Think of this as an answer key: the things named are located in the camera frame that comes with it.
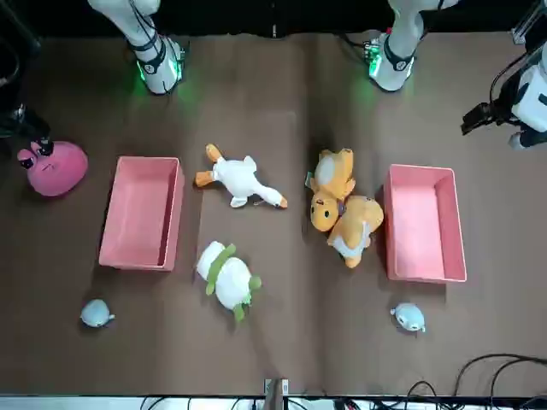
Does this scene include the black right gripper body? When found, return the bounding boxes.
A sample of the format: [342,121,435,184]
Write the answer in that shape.
[0,111,42,144]

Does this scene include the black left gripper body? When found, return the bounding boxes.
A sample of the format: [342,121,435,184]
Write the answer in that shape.
[474,102,517,128]

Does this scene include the yellow striped tiger doll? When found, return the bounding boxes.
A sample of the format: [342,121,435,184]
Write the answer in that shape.
[327,195,385,269]

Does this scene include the yellow doll white belly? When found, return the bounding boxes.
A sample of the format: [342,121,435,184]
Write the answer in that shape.
[306,148,356,234]

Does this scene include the white goose doll orange feet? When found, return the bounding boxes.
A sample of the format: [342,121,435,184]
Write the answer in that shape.
[195,143,288,211]

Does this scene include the white doll green scarf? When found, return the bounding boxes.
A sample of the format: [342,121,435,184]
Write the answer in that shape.
[195,240,262,324]

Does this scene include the pink plastic box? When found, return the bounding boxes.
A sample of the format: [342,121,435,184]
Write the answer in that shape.
[383,164,468,284]
[98,155,186,273]

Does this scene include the pink round plush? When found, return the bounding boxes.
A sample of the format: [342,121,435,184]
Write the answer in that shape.
[16,139,90,198]

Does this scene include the small light blue plush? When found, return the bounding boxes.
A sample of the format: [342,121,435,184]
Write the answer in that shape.
[389,302,427,334]
[79,298,116,329]

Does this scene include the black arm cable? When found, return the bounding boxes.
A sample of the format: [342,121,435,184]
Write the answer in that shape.
[489,42,547,127]

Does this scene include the aluminium frame post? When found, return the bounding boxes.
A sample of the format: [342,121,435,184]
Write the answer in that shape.
[511,0,547,46]

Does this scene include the black looped floor cable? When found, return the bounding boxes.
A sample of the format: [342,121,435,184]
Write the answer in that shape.
[405,380,441,410]
[453,353,547,410]
[488,360,547,410]

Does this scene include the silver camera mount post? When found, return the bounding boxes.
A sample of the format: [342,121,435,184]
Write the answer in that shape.
[263,377,290,410]

